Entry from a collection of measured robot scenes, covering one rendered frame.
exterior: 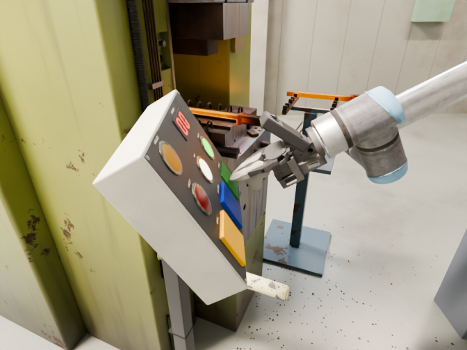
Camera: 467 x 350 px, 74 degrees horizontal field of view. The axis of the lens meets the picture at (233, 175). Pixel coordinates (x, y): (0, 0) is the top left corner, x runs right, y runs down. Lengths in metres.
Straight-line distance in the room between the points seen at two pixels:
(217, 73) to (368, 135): 0.85
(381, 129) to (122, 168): 0.50
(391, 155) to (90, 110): 0.72
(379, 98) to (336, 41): 3.70
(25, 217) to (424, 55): 4.59
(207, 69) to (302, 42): 2.92
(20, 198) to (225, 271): 0.89
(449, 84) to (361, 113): 0.35
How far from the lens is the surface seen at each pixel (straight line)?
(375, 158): 0.73
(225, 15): 0.98
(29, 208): 1.28
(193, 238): 0.46
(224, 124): 1.10
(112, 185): 0.43
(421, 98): 0.93
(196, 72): 1.45
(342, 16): 4.36
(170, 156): 0.47
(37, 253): 1.37
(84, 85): 0.87
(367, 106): 0.68
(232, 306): 1.50
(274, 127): 0.64
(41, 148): 1.11
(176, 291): 0.78
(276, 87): 4.28
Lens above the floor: 1.37
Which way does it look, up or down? 29 degrees down
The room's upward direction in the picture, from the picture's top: straight up
